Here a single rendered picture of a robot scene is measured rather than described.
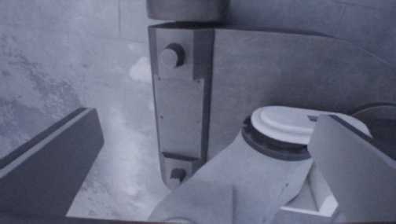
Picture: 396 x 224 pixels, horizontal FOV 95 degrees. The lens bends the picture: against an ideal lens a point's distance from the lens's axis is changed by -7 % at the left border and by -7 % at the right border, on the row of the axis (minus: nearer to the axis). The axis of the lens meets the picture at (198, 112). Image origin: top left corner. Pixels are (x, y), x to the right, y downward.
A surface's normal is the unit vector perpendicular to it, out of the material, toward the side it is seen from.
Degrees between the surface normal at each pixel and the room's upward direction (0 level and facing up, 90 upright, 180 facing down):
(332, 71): 0
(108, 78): 0
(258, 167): 90
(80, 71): 0
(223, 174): 90
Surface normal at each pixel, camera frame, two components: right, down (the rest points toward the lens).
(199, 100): -0.21, 0.47
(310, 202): 0.03, -0.88
